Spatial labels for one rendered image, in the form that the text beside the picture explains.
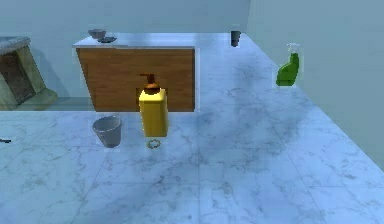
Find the yellow soap dispenser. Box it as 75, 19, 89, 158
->
138, 73, 169, 138

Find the brown wooden cabinet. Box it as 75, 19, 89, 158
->
72, 35, 201, 113

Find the dark grey cup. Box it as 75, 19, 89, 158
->
230, 30, 242, 48

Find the green spray bottle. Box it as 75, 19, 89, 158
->
275, 42, 301, 88

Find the grey bowl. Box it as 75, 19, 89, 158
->
87, 28, 107, 40

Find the beige stone fireplace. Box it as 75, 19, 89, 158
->
0, 35, 59, 111

